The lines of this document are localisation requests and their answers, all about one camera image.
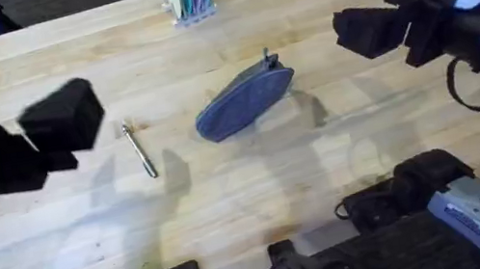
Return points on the blue-grey zip bag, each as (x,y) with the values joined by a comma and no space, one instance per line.
(244,102)

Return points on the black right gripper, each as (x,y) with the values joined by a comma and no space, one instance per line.
(442,29)

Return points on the black rail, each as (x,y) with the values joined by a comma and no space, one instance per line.
(388,258)

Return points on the pale peg plate rack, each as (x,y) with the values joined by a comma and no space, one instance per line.
(197,16)

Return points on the silver pen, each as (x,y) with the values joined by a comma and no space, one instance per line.
(139,149)

